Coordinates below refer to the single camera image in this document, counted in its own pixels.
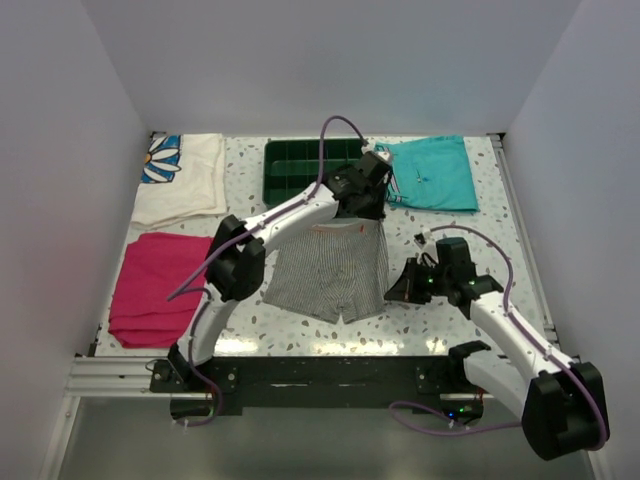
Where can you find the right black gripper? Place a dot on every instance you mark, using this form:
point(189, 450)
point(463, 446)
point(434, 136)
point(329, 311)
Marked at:
point(405, 287)

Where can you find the grey striped underwear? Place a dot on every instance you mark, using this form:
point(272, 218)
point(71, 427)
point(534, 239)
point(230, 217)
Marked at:
point(332, 272)

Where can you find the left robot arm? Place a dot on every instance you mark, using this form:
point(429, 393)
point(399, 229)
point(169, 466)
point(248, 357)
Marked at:
point(235, 264)

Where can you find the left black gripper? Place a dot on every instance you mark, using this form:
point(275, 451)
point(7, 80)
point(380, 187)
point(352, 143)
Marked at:
point(377, 212)

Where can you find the teal folded shorts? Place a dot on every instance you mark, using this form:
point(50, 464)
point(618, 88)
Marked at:
point(431, 174)

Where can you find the aluminium frame rail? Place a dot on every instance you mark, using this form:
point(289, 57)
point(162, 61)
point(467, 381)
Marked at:
point(499, 151)

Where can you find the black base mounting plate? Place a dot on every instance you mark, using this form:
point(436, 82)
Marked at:
point(343, 382)

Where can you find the cream daisy print shirt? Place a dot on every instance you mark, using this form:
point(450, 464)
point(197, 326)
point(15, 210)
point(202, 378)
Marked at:
point(182, 177)

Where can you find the green divided plastic tray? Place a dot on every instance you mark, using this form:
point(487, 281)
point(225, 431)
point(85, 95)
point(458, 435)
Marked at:
point(291, 165)

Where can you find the pink folded cloth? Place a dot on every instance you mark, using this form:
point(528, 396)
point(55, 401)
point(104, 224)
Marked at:
point(140, 315)

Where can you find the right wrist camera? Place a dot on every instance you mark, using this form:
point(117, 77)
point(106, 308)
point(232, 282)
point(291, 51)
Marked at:
point(424, 238)

